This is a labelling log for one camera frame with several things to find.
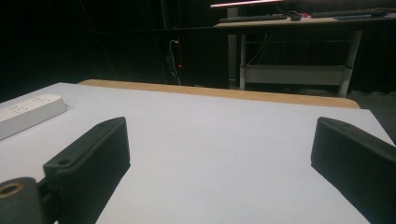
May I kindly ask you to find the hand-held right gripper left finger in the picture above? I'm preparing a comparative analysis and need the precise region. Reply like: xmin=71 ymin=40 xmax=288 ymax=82
xmin=42 ymin=116 xmax=132 ymax=224

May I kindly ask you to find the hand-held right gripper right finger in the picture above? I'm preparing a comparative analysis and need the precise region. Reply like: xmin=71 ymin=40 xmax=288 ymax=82
xmin=310 ymin=116 xmax=396 ymax=224

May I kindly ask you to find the white power strip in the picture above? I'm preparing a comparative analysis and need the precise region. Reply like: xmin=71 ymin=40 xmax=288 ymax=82
xmin=0 ymin=93 xmax=68 ymax=141

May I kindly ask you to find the wooden desk with white legs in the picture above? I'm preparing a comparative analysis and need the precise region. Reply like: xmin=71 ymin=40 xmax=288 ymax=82
xmin=213 ymin=14 xmax=396 ymax=99

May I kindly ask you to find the white sheet table cover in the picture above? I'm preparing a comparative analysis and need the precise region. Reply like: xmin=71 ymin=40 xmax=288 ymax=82
xmin=0 ymin=81 xmax=395 ymax=224

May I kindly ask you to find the black keyboard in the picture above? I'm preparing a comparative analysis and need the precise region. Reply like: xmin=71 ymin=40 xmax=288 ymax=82
xmin=310 ymin=7 xmax=396 ymax=19
xmin=218 ymin=14 xmax=289 ymax=23

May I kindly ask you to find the monitor with lit edge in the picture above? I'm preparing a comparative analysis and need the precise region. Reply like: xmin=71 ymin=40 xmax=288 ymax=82
xmin=209 ymin=0 xmax=288 ymax=8

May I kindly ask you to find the black power strip with cables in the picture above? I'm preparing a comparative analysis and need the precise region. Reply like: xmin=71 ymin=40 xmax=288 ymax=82
xmin=162 ymin=36 xmax=185 ymax=86

